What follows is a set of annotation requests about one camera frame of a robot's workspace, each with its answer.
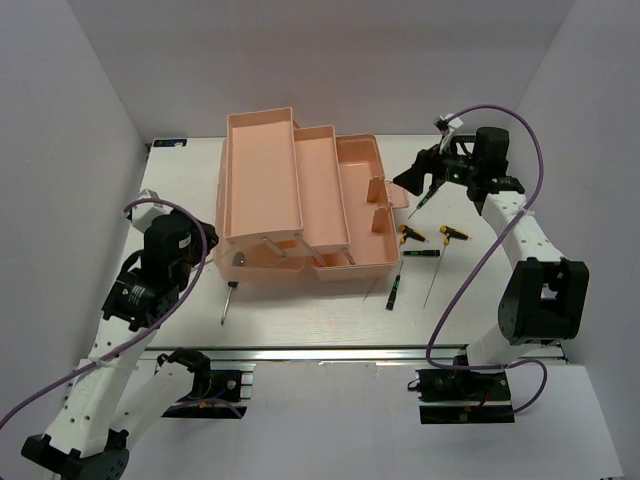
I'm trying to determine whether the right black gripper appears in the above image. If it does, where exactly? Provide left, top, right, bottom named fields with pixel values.
left=393, top=134, right=480, bottom=197

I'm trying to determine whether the green screwdriver short shaft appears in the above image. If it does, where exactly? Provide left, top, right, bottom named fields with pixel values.
left=220, top=281, right=239, bottom=325

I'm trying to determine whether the yellow black T-handle key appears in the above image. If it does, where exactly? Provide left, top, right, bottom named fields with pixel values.
left=423, top=225, right=471, bottom=306
left=363, top=224, right=428, bottom=300

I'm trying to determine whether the small green precision screwdriver horizontal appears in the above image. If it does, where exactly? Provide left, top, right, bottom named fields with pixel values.
left=401, top=249, right=441, bottom=258

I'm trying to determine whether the pink plastic toolbox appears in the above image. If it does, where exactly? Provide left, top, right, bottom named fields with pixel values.
left=213, top=107, right=408, bottom=284

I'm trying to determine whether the small green precision screwdriver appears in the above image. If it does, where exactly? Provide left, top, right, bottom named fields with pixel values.
left=385, top=261, right=404, bottom=311
left=407, top=192, right=432, bottom=220

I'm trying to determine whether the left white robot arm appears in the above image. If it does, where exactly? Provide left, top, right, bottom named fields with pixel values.
left=21, top=210, right=218, bottom=479

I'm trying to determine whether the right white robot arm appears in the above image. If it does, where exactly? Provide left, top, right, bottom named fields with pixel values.
left=393, top=125, right=590, bottom=399

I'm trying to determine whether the left blue label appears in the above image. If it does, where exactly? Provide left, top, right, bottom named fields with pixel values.
left=152, top=138, right=187, bottom=148

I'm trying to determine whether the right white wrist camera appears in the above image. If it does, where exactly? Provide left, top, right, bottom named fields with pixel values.
left=433, top=114, right=463, bottom=149

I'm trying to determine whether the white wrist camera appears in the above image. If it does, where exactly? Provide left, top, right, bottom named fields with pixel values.
left=126, top=189, right=168, bottom=234
left=433, top=114, right=463, bottom=149

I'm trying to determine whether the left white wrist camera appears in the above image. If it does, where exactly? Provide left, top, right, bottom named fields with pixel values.
left=126, top=189, right=168, bottom=234

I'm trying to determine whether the aluminium front rail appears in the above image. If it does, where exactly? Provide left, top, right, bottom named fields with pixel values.
left=141, top=345, right=567, bottom=364

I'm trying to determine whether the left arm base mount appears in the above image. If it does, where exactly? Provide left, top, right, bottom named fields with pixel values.
left=154, top=348, right=253, bottom=420

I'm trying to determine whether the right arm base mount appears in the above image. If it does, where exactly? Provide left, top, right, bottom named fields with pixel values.
left=407, top=369, right=515, bottom=425

